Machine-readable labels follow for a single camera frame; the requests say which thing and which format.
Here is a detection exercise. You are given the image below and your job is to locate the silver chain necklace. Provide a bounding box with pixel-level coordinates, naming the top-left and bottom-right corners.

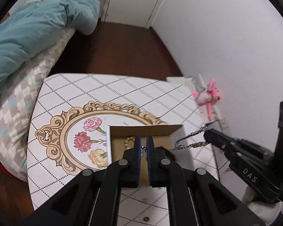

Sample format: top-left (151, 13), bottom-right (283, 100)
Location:
top-left (172, 125), bottom-right (210, 151)

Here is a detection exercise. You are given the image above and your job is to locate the wooden bead bracelet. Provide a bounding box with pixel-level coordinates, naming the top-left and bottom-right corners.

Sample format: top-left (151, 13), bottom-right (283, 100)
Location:
top-left (124, 136), bottom-right (136, 149)

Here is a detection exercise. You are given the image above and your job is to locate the white cardboard box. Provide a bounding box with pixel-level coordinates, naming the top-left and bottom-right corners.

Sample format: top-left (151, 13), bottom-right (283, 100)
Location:
top-left (106, 124), bottom-right (185, 187)

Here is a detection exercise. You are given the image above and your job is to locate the pink panther plush toy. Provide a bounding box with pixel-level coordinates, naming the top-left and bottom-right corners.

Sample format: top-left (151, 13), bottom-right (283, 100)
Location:
top-left (192, 79), bottom-right (221, 121)

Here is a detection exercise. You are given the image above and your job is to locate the white patterned tablecloth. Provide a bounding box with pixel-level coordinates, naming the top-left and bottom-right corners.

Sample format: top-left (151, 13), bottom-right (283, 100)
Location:
top-left (26, 73), bottom-right (221, 226)

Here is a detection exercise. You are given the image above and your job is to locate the checkered bed sheet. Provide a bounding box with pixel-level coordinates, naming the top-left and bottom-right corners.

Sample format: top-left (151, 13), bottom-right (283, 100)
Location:
top-left (0, 28), bottom-right (75, 182)

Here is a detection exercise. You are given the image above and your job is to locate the white door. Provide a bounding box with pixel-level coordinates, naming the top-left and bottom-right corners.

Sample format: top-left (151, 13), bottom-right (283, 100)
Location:
top-left (102, 0), bottom-right (162, 29)

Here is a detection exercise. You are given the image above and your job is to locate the teal duvet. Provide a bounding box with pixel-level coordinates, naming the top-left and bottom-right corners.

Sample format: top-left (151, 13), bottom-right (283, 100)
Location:
top-left (0, 0), bottom-right (101, 94)

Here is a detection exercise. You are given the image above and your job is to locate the white wall socket panel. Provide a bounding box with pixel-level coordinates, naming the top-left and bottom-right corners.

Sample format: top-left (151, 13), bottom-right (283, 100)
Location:
top-left (218, 117), bottom-right (229, 130)

